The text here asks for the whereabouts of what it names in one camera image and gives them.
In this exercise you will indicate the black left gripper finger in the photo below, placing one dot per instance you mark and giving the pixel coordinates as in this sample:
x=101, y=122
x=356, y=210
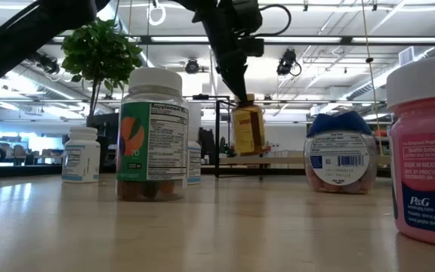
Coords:
x=232, y=68

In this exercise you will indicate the yellow-capped amber bottle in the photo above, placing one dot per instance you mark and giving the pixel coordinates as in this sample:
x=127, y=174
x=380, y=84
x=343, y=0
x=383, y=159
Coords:
x=245, y=130

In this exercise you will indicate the white bottle blue-banded label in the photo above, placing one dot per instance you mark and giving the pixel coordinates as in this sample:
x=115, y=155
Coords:
x=83, y=158
x=195, y=162

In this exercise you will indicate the blue-capped clear bottle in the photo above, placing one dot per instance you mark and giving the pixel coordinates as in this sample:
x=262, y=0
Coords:
x=340, y=158

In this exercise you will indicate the pink bottle white cap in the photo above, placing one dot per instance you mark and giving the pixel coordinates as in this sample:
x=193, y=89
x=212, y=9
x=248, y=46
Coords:
x=429, y=170

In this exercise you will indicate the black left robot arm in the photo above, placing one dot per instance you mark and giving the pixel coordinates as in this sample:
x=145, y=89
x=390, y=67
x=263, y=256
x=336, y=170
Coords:
x=32, y=22

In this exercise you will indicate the round black spotlight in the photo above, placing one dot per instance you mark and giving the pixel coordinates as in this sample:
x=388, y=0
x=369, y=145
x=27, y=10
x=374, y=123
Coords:
x=192, y=66

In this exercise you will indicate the black overhead light bar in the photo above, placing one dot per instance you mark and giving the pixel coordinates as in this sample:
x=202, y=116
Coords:
x=347, y=40

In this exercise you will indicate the green leafy plant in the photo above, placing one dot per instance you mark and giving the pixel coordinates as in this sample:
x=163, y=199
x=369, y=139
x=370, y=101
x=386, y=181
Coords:
x=100, y=53

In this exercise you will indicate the dark background monitor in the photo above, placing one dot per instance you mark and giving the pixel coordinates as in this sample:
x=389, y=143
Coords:
x=108, y=124

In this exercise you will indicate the black plant pot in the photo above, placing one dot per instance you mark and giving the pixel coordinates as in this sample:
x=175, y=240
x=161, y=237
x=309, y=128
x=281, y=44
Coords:
x=105, y=158

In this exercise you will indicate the black ceiling device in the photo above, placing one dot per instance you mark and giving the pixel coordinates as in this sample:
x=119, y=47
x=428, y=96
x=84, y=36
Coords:
x=45, y=63

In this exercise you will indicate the black hanging camera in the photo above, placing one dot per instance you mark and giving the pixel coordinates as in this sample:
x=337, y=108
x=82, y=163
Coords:
x=286, y=62

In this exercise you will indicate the wooden shelf black frame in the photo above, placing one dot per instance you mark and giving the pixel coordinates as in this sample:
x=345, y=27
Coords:
x=285, y=160

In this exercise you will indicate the black aluminium table frame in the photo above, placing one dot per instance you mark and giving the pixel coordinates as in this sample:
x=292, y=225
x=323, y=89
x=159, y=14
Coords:
x=32, y=170

